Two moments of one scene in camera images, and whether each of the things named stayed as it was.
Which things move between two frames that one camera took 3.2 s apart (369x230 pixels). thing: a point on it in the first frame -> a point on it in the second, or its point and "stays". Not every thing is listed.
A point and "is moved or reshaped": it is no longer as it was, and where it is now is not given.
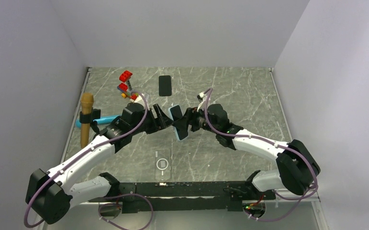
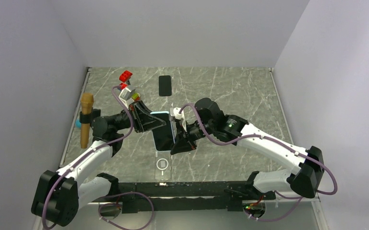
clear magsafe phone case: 162,165 stays
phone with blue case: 175,112 is moved or reshaped
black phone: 164,82 stays
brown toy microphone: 87,99 stays
